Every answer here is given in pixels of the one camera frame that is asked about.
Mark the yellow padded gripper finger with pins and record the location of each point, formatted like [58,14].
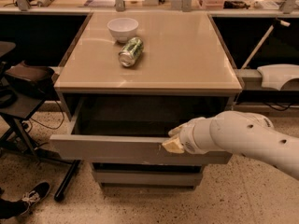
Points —
[173,145]
[177,129]

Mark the grey top drawer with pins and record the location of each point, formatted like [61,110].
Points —
[130,129]

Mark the grey drawer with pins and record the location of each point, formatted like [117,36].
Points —
[162,179]
[130,129]

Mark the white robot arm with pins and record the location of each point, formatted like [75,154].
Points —
[246,134]

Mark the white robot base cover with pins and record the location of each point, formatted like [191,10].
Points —
[275,76]

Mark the grey drawer cabinet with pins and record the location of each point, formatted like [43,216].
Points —
[183,56]

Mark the grey bottom drawer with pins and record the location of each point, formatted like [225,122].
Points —
[162,179]

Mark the green soda can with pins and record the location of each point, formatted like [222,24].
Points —
[131,51]

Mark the white ceramic bowl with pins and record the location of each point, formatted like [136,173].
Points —
[123,29]

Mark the black sneaker upper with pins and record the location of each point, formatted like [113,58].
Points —
[9,209]

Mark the dark brown bag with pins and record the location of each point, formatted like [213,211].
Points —
[33,81]

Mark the white stick with black tip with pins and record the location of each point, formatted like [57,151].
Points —
[276,22]

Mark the black office chair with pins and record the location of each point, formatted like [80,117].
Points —
[17,110]

